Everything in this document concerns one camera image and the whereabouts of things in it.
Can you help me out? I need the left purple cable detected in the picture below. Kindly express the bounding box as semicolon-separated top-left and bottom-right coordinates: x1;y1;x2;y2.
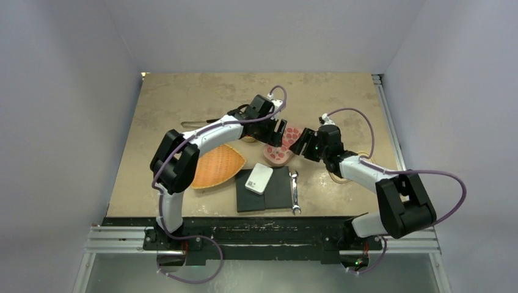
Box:
151;85;288;244

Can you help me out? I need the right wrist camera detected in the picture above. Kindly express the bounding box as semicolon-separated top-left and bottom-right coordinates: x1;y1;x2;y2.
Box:
319;113;336;126

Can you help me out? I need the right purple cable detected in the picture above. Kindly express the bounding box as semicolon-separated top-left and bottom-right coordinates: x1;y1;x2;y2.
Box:
326;107;468;233

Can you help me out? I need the left black foam block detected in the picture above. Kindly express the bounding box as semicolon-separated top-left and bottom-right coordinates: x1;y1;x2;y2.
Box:
235;169;265;213

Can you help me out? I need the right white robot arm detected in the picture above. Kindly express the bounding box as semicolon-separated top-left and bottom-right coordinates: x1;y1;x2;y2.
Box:
290;125;437;248

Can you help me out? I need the black foam block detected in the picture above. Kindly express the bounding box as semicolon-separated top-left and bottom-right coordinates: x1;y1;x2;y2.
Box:
235;169;265;213
264;166;293;209

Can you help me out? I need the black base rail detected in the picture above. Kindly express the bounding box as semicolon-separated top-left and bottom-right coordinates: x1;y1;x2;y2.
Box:
101;216;383;269

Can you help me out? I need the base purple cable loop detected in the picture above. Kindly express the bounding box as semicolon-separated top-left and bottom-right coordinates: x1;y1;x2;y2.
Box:
155;235;225;284

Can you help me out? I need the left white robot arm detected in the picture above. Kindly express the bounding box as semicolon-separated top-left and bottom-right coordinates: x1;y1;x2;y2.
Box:
150;94;287;250

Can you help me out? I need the pink lunch box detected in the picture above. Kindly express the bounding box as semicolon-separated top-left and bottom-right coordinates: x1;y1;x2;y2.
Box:
263;145;294;167

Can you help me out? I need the cream lunch box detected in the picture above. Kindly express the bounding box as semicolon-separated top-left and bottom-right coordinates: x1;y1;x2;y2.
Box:
242;136;256;143

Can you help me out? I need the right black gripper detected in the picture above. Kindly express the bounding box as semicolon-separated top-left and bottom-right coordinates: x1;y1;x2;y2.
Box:
290;128;329;162

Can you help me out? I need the white power bank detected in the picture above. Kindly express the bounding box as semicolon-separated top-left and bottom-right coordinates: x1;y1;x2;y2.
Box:
244;163;274;195

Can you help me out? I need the woven bamboo basket tray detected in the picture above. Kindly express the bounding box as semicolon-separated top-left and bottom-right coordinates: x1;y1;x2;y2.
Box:
190;144;247;189

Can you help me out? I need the right black foam block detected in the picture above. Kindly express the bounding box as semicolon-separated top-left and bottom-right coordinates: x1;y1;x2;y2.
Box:
264;166;293;209

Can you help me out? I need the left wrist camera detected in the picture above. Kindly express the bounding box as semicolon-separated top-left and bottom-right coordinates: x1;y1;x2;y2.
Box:
267;95;283;119

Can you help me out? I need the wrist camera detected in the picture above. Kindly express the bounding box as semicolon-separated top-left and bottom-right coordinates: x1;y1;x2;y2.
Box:
319;113;336;126
267;95;283;119

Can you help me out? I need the pink lunch box lid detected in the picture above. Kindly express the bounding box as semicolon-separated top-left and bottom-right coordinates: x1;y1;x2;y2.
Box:
281;124;303;149

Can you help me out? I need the silver open-end wrench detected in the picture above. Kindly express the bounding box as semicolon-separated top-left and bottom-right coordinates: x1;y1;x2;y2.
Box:
290;171;301;215

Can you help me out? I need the cream lunch box lid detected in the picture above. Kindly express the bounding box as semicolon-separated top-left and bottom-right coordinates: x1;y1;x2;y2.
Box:
328;151;375;184

